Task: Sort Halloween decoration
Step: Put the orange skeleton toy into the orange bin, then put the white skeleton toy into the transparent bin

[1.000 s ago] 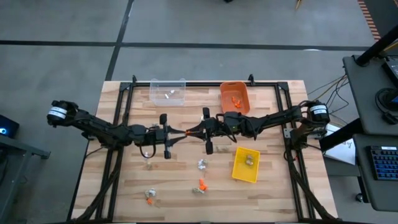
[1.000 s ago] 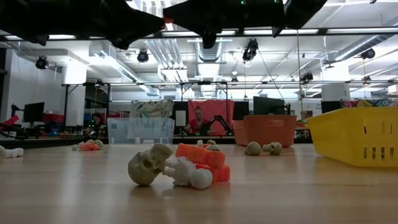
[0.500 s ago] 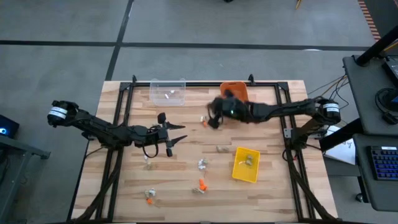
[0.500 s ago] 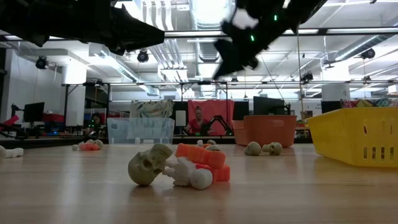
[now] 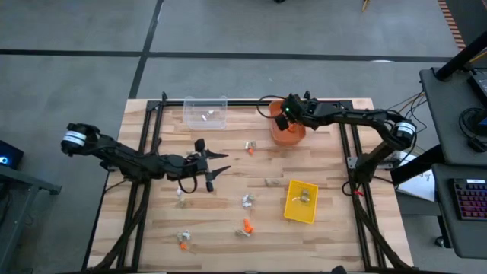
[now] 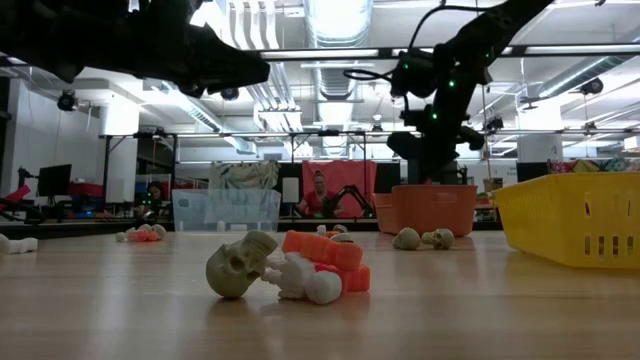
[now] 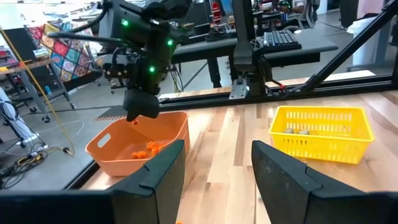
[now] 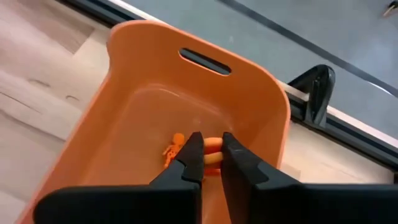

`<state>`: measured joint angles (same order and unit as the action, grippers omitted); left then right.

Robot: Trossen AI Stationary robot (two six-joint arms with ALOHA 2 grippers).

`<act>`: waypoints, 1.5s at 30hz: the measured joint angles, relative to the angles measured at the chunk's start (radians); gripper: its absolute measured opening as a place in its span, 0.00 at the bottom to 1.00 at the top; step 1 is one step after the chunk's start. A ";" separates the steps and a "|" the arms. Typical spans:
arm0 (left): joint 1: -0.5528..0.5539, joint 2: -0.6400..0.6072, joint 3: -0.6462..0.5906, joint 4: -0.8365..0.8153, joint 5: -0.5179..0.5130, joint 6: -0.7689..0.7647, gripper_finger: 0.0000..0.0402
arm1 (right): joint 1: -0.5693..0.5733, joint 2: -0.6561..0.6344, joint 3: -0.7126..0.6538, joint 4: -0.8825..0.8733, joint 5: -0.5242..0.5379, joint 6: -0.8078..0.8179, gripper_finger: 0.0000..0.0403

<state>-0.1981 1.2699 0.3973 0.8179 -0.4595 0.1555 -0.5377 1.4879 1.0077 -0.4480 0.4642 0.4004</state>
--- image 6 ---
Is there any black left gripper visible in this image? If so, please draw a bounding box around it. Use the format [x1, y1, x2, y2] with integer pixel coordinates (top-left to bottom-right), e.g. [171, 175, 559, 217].
[59, 0, 271, 99]

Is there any yellow plastic basket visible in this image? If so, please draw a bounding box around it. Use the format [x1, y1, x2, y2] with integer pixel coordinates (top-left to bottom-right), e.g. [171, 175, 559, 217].
[492, 172, 640, 270]

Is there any white toy bone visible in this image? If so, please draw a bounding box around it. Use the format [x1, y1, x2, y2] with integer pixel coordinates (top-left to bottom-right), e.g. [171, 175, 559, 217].
[260, 251, 344, 307]

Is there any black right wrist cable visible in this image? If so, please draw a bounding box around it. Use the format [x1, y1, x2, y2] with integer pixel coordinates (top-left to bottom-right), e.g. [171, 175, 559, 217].
[343, 2, 494, 84]

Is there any clear plastic bin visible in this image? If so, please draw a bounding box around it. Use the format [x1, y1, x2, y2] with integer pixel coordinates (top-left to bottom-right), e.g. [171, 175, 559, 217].
[171, 188, 282, 234]

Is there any person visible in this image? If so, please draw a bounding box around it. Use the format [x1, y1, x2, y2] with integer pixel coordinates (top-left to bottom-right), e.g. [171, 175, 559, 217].
[295, 170, 344, 219]
[134, 180, 166, 219]

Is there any black overhead beam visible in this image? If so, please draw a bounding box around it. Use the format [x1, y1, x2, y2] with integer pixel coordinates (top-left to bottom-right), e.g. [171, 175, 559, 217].
[0, 44, 640, 69]

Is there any black metal table frame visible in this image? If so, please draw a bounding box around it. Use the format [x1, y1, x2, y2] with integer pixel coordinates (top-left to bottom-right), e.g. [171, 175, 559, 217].
[0, 218, 504, 240]

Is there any white board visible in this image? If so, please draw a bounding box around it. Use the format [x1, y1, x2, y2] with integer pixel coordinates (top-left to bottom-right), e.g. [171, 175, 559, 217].
[282, 177, 301, 205]

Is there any black background rig frame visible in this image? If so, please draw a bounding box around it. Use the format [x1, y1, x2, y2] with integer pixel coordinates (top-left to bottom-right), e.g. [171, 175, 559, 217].
[102, 130, 369, 221]

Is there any orange plastic toy figure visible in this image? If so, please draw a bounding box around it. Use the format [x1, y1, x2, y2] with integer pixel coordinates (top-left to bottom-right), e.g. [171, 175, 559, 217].
[281, 230, 365, 274]
[127, 229, 161, 244]
[313, 261, 372, 295]

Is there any red backdrop cloth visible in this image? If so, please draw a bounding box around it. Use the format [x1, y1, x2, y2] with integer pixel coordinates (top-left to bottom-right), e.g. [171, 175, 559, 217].
[301, 159, 379, 219]

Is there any orange plastic bin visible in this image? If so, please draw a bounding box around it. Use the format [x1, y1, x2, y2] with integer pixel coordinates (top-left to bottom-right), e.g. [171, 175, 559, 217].
[373, 184, 479, 238]

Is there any silver ventilation duct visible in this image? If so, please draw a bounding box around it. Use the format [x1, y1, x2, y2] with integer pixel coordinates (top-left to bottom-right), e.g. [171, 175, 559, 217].
[303, 0, 374, 101]

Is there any patterned cloth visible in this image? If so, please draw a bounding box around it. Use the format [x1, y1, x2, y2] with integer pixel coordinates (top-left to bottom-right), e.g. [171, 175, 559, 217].
[208, 160, 280, 191]

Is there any white column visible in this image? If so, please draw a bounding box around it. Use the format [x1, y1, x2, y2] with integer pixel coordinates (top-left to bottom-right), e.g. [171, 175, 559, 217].
[98, 102, 141, 205]

